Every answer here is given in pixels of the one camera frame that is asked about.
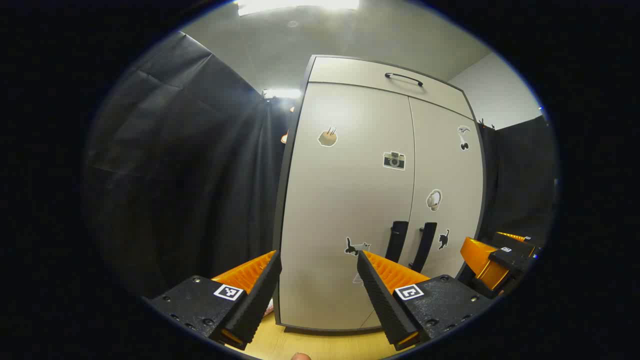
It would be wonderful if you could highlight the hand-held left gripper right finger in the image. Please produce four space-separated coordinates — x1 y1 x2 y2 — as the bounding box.
356 250 496 352

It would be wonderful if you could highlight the black door handle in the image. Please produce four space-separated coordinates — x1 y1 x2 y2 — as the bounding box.
385 220 410 264
409 222 438 273

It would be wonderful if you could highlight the large ceiling light panel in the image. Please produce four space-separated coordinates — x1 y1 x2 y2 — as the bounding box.
235 0 361 17

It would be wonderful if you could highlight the grey cabinet door headphone sticker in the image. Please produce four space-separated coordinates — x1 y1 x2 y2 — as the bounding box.
367 96 486 331

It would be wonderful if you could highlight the black curved flap handle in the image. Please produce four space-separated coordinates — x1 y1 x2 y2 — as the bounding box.
384 72 425 87

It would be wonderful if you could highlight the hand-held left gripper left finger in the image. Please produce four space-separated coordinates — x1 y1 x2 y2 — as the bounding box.
145 250 283 351

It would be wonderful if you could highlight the grey cabinet top flap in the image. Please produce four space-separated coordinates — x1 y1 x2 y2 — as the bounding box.
308 56 474 120

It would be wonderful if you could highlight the grey double-door shoe cabinet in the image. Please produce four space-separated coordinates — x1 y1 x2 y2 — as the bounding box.
272 54 488 335

